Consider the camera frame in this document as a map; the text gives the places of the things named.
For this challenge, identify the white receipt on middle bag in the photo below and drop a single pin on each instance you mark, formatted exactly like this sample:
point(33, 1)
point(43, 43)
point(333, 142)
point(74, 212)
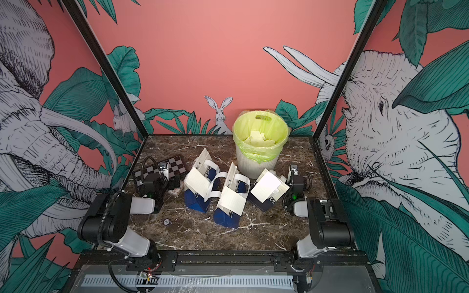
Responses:
point(231, 201)

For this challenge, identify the blue takeout bag left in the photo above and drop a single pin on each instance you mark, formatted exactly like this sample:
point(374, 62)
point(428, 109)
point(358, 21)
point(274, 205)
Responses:
point(204, 164)

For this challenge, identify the small red white card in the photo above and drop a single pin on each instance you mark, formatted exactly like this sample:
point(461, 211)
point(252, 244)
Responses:
point(175, 192)

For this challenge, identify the white receipt on bag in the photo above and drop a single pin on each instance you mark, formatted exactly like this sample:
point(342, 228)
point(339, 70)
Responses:
point(197, 182)
point(231, 201)

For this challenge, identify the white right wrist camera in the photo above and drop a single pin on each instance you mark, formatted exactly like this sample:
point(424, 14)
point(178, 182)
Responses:
point(293, 170)

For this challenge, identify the paper scraps in bin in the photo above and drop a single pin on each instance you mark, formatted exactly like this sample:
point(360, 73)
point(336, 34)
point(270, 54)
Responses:
point(258, 139)

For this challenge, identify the white receipt on left bag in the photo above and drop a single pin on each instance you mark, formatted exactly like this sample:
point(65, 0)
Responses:
point(197, 182)

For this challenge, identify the green plastic bin liner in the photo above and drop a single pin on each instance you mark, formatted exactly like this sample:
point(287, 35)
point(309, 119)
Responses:
point(268, 122)

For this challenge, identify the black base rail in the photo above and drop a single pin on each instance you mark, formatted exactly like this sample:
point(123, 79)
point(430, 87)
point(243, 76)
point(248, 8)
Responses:
point(281, 261)

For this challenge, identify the black white checkerboard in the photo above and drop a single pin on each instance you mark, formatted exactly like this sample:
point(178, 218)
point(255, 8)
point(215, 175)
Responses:
point(175, 167)

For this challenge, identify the blue takeout bag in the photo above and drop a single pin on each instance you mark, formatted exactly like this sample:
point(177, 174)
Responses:
point(240, 184)
point(204, 164)

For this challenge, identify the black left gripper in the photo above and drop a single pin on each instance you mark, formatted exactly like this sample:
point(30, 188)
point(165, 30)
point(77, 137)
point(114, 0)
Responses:
point(170, 182)

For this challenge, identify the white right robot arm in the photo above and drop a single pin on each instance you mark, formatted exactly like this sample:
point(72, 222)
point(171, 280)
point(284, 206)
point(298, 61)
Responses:
point(328, 223)

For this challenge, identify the blue takeout bag middle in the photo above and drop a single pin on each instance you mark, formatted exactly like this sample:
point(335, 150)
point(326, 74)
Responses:
point(240, 184)

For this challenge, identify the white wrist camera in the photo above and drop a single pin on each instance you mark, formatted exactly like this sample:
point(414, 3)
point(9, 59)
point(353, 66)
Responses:
point(164, 169)
point(293, 170)

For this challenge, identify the dark takeout bag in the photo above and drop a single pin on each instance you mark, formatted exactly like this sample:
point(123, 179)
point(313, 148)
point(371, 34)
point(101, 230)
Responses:
point(274, 198)

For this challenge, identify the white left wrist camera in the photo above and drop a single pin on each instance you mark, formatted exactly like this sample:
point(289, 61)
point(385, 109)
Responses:
point(164, 169)

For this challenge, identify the white takeout receipt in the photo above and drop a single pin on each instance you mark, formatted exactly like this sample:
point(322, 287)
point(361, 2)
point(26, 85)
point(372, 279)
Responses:
point(267, 185)

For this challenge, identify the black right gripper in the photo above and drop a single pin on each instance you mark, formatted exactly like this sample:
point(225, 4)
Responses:
point(290, 181)

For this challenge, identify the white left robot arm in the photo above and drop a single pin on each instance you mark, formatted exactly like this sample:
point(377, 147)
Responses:
point(106, 223)

